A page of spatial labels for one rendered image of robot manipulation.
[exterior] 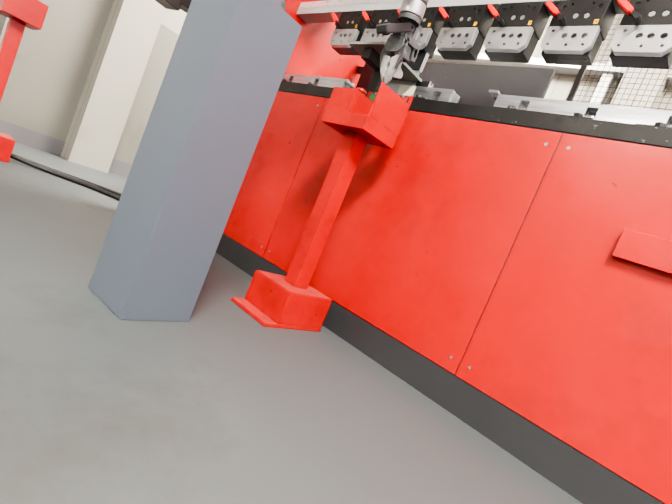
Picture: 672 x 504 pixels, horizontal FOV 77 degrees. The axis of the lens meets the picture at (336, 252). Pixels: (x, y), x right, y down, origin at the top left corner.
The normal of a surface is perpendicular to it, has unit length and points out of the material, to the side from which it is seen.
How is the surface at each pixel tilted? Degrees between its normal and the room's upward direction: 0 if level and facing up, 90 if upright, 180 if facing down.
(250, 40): 90
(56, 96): 90
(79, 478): 0
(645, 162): 90
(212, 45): 90
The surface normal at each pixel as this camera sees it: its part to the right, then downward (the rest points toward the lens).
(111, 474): 0.38, -0.92
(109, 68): 0.73, 0.36
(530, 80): -0.63, -0.19
